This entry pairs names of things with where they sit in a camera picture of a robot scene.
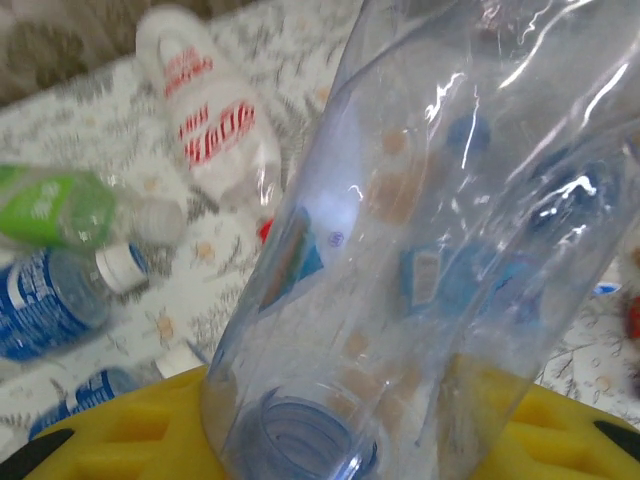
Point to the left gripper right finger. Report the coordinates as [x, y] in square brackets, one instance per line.
[575, 445]

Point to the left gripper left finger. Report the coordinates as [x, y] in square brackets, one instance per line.
[125, 440]

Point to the blue label water bottle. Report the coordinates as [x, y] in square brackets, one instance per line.
[95, 395]
[40, 305]

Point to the large clear bottle blue label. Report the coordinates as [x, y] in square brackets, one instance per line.
[400, 200]

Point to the floral patterned tablecloth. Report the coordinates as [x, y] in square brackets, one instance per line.
[195, 300]

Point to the green label clear bottle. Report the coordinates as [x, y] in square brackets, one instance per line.
[55, 210]

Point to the white sleeve bottle red cap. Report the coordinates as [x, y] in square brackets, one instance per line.
[200, 100]

